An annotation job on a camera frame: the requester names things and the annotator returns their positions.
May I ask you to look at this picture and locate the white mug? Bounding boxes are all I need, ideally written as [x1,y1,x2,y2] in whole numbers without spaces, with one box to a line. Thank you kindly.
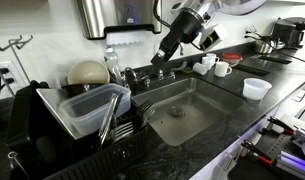
[214,62,232,77]
[206,53,220,64]
[202,56,215,70]

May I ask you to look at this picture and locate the steel baking tray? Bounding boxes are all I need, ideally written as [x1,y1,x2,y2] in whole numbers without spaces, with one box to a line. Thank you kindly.
[36,88,75,139]

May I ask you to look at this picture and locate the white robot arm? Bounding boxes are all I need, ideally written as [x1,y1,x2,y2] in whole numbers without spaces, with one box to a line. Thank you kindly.
[151,0,267,67]

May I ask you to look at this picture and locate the metal tongs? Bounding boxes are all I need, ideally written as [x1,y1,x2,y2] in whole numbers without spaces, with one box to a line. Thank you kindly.
[98,93,121,145]

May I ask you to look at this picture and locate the silver metal fork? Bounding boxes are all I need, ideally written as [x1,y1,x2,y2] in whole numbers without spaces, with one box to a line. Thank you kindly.
[112,122,134,143]

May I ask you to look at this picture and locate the clear plastic bottle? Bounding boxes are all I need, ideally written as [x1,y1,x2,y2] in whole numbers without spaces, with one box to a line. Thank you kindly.
[104,46,123,85]

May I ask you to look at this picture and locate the black coffee maker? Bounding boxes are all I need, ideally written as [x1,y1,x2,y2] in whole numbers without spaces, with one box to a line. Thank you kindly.
[271,17,305,49]

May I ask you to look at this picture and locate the red lid food container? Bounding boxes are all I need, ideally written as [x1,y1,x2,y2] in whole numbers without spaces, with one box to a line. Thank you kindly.
[221,53,243,67]

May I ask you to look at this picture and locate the white mug lying sideways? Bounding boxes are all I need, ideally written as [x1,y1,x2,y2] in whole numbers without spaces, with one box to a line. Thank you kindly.
[192,63,207,75]

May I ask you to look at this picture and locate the white mug front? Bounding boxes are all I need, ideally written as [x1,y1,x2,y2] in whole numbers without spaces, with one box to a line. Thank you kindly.
[214,62,232,77]

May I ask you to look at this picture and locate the translucent plastic tub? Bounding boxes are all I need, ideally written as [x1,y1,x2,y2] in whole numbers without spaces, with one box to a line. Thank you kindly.
[242,78,272,100]

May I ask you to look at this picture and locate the white mug middle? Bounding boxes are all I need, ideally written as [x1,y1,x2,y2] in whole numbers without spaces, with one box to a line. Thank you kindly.
[202,56,215,70]

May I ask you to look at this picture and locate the white mug far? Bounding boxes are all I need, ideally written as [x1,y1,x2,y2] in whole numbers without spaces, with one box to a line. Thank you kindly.
[206,53,220,64]

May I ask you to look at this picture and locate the black dish rack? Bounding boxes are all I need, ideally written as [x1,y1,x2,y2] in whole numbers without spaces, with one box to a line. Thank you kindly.
[6,81,146,180]

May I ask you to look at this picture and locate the chrome faucet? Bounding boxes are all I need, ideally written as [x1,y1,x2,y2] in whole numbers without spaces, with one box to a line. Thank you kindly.
[122,61,187,89]

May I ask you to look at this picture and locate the stainless steel sink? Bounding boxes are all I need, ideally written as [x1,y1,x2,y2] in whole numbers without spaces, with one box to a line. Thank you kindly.
[133,78,246,146]

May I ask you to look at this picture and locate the steel paper towel dispenser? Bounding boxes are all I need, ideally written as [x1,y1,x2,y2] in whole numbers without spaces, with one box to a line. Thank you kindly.
[74,0,162,40]

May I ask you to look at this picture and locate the wall power outlet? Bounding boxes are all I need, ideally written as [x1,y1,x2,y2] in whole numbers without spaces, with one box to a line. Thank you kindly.
[0,61,18,96]

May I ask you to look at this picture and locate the cream round bowl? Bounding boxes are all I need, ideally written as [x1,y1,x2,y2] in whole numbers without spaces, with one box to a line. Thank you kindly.
[67,60,110,85]

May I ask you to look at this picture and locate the clear plastic storage container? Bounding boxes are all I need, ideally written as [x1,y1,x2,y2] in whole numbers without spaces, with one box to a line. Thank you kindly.
[59,83,131,135]

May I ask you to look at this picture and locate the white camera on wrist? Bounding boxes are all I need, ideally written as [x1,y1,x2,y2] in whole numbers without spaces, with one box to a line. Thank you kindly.
[198,24,228,51]

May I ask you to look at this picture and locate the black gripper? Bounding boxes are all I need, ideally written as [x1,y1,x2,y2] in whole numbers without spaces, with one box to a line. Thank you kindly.
[151,8,203,66]

